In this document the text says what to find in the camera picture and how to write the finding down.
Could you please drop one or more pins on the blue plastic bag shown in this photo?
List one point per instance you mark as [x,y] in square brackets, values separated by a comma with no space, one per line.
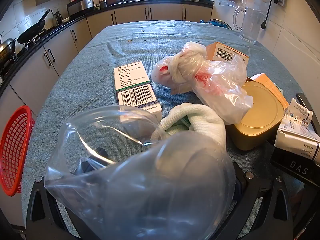
[217,23]

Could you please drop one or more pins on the chopstick holder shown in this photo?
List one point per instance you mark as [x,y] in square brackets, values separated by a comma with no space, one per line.
[103,4]

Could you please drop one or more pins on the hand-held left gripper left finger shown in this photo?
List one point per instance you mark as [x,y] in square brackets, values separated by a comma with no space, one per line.
[86,166]

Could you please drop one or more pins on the black wok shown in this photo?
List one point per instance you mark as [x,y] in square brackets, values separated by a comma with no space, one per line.
[31,31]

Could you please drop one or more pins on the gas stove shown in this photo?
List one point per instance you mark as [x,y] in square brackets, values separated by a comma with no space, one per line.
[27,43]

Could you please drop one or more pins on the grey-blue tablecloth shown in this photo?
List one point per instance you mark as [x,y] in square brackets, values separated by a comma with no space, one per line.
[100,55]

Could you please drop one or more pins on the gold tin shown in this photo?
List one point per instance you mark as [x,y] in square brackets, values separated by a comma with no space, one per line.
[257,110]

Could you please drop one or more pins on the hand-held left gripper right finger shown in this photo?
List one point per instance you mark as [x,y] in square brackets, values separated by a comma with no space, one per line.
[250,188]

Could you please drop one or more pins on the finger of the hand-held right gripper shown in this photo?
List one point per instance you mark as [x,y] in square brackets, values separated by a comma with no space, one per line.
[303,101]

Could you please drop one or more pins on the green and white medicine box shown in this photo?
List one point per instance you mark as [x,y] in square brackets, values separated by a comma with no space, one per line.
[132,80]

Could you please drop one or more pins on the white knitted cloth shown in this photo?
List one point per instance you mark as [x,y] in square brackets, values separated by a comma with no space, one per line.
[200,122]

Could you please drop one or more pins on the clear glass pitcher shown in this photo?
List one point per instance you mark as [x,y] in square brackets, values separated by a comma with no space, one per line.
[251,27]

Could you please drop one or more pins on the red plastic basket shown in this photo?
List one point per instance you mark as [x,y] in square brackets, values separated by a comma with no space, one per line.
[15,150]

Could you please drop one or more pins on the knotted white plastic bag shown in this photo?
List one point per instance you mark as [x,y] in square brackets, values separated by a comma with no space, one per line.
[212,80]

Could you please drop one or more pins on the white carton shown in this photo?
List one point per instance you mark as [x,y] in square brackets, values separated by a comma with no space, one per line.
[295,135]

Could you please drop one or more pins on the beige base cabinets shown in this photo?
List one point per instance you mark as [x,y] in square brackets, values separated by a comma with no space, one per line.
[62,45]

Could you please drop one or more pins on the orange box with barcode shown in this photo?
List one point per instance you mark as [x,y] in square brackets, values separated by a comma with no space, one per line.
[225,51]

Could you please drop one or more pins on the clear plastic bag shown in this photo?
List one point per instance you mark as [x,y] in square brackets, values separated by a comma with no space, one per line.
[150,192]

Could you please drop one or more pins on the steel rice cooker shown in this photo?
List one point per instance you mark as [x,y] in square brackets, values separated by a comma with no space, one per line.
[81,5]

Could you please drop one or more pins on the steel kettle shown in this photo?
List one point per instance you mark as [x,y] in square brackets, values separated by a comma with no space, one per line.
[58,17]

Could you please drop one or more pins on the steel wok with lid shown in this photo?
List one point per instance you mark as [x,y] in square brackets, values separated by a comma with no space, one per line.
[6,50]

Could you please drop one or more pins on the black countertop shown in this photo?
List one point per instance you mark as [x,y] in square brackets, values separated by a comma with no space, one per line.
[75,21]

